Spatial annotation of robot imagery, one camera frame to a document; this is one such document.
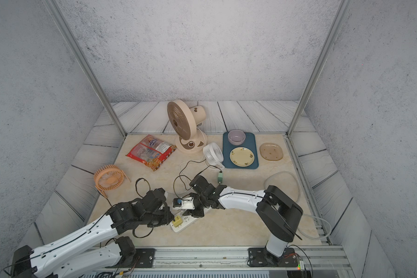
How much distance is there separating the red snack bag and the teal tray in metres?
0.33

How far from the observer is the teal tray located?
104 cm

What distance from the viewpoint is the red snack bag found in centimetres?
104
